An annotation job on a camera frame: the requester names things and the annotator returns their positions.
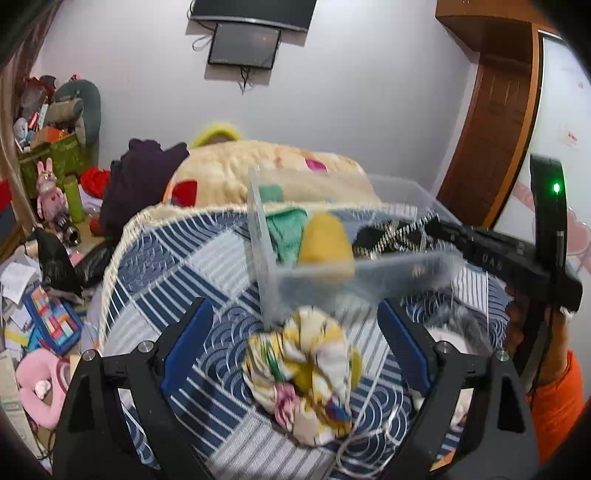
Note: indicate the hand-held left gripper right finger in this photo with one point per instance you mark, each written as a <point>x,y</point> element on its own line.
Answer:
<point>402,347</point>

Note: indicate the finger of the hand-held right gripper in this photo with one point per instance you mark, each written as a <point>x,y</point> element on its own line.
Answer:
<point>447,229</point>

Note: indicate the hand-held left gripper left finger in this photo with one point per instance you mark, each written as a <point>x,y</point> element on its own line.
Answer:
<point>188,351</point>

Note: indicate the black white patterned cloth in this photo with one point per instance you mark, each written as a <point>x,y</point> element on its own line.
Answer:
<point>369,240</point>

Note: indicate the yellow floral cloth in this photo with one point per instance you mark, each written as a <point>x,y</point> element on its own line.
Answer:
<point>304,360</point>

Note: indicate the clear plastic storage box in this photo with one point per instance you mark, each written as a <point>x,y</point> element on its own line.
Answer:
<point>314,282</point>

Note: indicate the person's right forearm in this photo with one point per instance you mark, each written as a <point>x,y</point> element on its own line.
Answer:
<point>556,406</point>

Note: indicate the person's right hand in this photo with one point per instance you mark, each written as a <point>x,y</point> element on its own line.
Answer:
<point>513,318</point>

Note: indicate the white grey cloth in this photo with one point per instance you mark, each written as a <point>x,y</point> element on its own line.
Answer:
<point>461,332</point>

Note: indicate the blue white patterned quilt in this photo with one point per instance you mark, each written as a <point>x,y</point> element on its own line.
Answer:
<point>152,258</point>

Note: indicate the white door with pink decal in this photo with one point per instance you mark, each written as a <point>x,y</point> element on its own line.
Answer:
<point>554,115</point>

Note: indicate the blue colourful case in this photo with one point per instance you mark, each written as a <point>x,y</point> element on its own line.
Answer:
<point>51,318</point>

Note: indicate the green cloth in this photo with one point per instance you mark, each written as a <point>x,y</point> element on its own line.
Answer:
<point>286,235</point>

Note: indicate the black plastic bag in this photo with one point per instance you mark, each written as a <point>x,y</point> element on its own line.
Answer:
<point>55,267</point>

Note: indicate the pink plush cushion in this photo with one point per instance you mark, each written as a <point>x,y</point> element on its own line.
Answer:
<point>32,374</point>

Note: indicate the dark purple cloth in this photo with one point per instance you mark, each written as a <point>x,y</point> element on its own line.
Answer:
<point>138,184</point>

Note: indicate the pile of papers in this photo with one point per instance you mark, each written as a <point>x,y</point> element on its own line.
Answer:
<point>16,277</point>

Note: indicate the beige fluffy printed blanket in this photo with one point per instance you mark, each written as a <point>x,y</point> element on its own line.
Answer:
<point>240,170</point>

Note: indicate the green bottle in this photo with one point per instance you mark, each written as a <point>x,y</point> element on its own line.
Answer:
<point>74,198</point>

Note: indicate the red cloth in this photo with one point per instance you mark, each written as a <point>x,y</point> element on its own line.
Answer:
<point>94,180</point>

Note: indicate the pink rabbit toy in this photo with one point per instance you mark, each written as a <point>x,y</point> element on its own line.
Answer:
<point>51,194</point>

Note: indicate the yellow green plush item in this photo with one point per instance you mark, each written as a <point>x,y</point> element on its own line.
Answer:
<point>217,128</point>

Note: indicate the green cardboard box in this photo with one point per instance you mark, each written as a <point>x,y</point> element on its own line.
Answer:
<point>64,154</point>

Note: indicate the grey green cushion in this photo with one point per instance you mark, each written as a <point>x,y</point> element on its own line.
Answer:
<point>90,106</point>

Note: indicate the pile of assorted clutter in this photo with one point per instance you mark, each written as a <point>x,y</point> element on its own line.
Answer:
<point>32,115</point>

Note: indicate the wooden door frame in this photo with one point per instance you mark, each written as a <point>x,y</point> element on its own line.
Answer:
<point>498,115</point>

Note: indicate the wall mounted black screen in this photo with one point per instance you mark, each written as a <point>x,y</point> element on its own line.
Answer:
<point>244,46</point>

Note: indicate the black wall shelf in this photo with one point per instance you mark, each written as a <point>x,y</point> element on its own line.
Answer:
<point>258,11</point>

